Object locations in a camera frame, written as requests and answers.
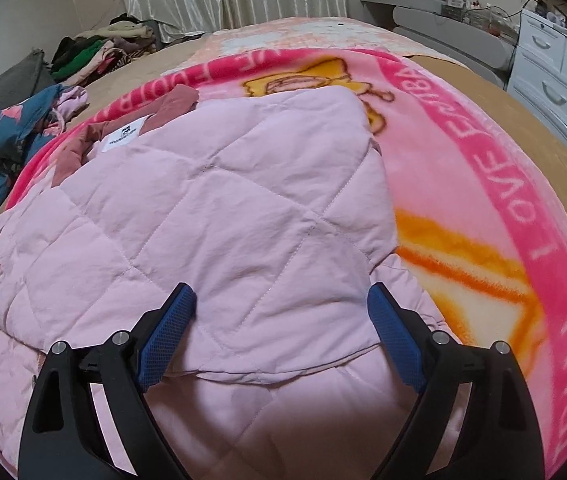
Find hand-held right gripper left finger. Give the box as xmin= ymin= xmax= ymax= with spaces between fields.
xmin=17 ymin=282 xmax=198 ymax=480

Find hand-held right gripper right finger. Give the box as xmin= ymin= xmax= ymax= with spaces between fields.
xmin=367 ymin=281 xmax=547 ymax=480

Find pink quilted jacket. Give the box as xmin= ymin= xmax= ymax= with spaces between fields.
xmin=0 ymin=85 xmax=464 ymax=480

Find pile of folded clothes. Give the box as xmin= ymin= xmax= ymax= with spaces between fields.
xmin=50 ymin=12 xmax=164 ymax=86

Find pink printed blanket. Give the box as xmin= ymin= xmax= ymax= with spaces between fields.
xmin=3 ymin=47 xmax=567 ymax=480

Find grey pillow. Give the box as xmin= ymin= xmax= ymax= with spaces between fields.
xmin=0 ymin=50 xmax=56 ymax=121

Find tan sheeted bed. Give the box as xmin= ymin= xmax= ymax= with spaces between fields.
xmin=0 ymin=35 xmax=567 ymax=321

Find grey padded bed footboard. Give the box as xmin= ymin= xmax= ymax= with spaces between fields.
xmin=392 ymin=5 xmax=517 ymax=88

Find white drawer cabinet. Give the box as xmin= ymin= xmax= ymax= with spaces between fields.
xmin=506 ymin=7 xmax=567 ymax=161

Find peach checked blanket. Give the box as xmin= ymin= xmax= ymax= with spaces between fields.
xmin=190 ymin=16 xmax=464 ymax=68

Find clutter of small shelf things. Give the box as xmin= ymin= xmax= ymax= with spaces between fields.
xmin=368 ymin=0 xmax=519 ymax=36

